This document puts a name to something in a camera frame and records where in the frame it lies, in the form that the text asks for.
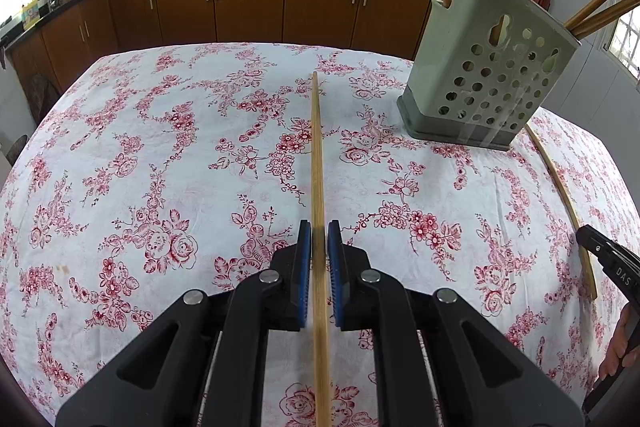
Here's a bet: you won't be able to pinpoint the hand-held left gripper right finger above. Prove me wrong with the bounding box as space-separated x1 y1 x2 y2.
327 219 586 427

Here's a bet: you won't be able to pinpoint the person's right hand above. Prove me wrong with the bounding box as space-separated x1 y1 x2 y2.
598 307 640 381

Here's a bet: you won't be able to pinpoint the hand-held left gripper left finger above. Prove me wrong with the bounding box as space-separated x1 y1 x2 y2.
55 219 313 427

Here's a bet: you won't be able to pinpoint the red floral white tablecloth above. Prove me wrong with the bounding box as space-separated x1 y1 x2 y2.
0 42 640 427

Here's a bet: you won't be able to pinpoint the white framed window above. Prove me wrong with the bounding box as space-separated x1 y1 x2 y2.
602 0 640 82

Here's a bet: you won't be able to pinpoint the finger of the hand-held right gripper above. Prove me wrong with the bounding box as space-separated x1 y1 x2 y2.
575 226 640 308

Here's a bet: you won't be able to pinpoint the grey-green perforated chopstick holder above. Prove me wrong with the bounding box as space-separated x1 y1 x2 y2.
397 0 578 152

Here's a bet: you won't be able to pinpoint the dark brown chair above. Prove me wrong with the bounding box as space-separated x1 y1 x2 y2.
27 73 60 124

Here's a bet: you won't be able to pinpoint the brown wooden base cabinets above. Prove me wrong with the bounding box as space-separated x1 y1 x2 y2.
7 0 453 108

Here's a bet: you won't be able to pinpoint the yellow bottle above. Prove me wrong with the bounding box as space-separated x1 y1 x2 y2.
21 1 42 28

